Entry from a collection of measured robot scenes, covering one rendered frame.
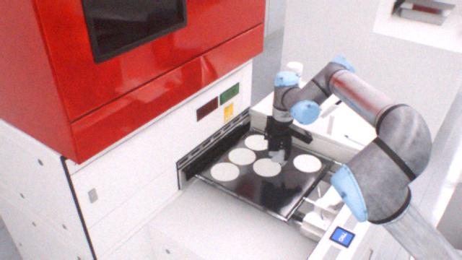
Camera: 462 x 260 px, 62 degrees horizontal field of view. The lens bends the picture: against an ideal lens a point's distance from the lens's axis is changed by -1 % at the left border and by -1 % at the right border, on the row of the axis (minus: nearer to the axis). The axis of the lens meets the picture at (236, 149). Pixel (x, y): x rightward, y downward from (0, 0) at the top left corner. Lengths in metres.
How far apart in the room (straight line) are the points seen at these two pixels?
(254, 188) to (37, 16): 0.84
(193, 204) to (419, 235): 0.76
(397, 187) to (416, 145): 0.09
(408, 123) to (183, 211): 0.81
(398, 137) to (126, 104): 0.62
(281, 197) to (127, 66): 0.66
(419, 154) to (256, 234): 0.65
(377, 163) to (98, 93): 0.61
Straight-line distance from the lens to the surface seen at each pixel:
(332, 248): 1.12
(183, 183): 1.38
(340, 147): 1.49
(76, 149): 0.94
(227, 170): 1.39
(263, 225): 1.32
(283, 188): 1.34
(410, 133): 0.84
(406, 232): 0.93
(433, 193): 2.95
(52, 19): 0.82
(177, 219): 1.34
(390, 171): 0.82
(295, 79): 1.21
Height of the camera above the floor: 1.81
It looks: 38 degrees down
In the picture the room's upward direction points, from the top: 1 degrees clockwise
